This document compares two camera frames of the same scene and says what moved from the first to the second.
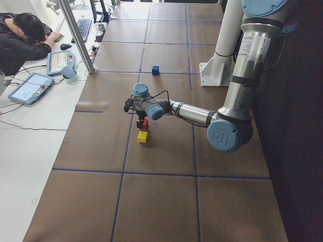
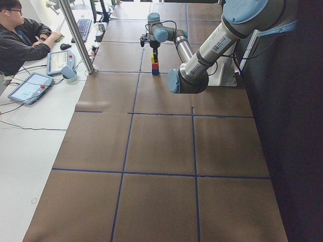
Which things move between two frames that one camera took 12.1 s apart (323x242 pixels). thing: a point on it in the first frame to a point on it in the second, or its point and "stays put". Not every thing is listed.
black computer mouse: [65, 46] stays put
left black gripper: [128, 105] to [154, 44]
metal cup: [102, 27] stays put
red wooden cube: [145, 124] to [155, 66]
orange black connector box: [95, 50] stays put
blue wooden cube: [155, 70] stays put
